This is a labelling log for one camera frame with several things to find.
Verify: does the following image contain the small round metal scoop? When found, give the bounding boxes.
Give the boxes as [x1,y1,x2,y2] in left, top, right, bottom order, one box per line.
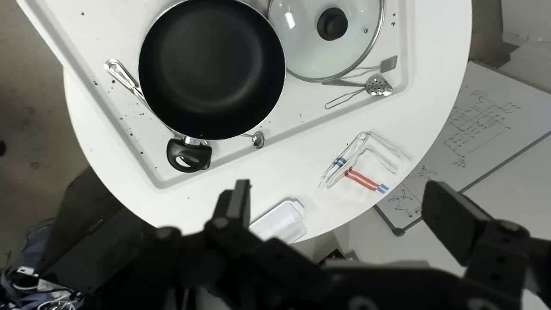
[247,129,268,149]

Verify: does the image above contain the white towel with red stripes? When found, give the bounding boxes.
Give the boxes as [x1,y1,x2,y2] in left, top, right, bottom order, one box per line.
[342,149,413,196]

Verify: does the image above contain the black pot with handle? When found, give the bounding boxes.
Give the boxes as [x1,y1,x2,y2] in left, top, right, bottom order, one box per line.
[136,0,287,173]

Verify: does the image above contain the small whiteboard with drawings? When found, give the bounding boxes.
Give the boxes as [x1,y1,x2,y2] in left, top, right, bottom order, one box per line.
[373,58,551,237]

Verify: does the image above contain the silver metal utensil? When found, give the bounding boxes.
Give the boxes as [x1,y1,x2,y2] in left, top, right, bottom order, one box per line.
[103,56,146,103]

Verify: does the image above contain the white plastic tray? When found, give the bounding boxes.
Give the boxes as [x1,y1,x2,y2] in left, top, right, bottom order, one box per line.
[15,0,413,191]

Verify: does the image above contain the small metal spatula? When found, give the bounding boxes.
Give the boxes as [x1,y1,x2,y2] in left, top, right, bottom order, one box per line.
[342,53,399,82]

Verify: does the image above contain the metal spoon with wire handle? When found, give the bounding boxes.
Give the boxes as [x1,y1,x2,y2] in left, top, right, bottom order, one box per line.
[323,73,396,111]

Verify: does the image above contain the glass lid with black knob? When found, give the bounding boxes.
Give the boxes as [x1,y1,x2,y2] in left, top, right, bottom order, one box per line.
[265,0,385,82]

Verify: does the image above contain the clear plastic container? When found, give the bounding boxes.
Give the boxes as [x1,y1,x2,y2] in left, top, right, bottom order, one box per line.
[247,196,308,242]

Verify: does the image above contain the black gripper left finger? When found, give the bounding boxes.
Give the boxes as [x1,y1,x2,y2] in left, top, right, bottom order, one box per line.
[210,177,253,232]

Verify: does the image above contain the black bulky floor object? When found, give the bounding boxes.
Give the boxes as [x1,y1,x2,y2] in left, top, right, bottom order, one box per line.
[41,168,151,294]

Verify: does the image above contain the white towel with blue stripes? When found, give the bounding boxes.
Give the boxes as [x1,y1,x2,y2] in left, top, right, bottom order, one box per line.
[316,129,406,189]

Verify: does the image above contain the tangled cables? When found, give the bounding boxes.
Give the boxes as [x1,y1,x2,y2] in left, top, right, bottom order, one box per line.
[0,259,84,310]

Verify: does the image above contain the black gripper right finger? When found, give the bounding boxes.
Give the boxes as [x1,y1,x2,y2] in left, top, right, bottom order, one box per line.
[420,179,495,268]

